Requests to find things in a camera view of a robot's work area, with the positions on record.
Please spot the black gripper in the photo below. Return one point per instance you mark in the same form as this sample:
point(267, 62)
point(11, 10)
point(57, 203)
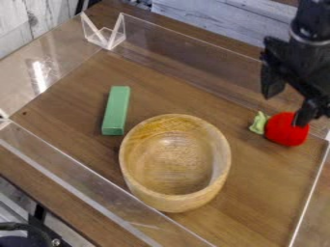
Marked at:
point(301, 65)

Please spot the red plush strawberry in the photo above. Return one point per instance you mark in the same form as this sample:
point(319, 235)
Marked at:
point(278, 128)

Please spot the green rectangular block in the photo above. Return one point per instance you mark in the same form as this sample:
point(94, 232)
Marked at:
point(116, 111)

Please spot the clear acrylic barrier wall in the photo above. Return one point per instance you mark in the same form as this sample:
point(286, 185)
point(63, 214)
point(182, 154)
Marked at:
point(55, 155)

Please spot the clear acrylic corner bracket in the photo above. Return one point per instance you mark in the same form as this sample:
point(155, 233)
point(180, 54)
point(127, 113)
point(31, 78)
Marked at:
point(104, 37)

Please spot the black clamp under table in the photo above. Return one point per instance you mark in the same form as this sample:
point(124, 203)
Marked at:
point(27, 231)

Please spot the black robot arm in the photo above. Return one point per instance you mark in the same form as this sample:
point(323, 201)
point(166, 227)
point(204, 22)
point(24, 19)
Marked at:
point(310, 24)

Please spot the wooden bowl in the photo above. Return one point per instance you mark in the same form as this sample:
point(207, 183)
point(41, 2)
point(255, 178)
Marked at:
point(175, 160)

